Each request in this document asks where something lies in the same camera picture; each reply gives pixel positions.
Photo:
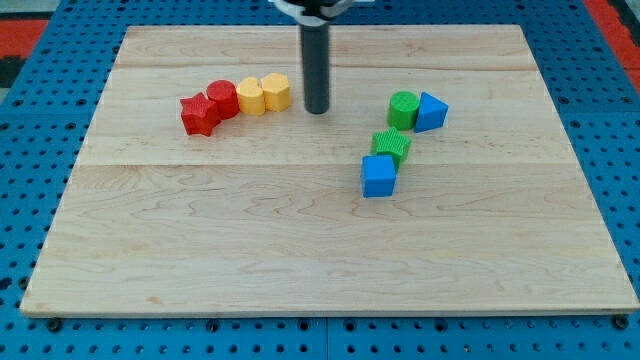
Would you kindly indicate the blue cube block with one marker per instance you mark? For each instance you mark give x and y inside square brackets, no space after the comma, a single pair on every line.
[378,176]

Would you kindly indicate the green star block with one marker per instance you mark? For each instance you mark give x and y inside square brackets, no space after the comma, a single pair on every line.
[391,142]

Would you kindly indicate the red star block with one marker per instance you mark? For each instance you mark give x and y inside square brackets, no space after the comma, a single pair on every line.
[199,115]

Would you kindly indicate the yellow hexagon block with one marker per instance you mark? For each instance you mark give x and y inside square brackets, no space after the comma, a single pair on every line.
[277,92]

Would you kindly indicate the yellow heart block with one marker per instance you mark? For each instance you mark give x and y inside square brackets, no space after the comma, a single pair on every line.
[250,97]

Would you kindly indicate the green cylinder block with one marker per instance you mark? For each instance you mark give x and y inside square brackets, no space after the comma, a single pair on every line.
[403,110]

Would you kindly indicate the light wooden board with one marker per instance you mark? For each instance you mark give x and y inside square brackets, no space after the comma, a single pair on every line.
[491,214]

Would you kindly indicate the blue triangle block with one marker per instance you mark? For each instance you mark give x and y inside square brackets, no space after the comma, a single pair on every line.
[431,113]

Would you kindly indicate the red cylinder block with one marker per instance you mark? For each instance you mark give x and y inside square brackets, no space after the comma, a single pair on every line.
[223,93]

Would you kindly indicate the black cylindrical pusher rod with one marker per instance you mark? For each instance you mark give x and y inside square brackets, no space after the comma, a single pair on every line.
[315,67]

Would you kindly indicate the white rod mount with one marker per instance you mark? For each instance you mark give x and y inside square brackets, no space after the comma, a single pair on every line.
[315,13]

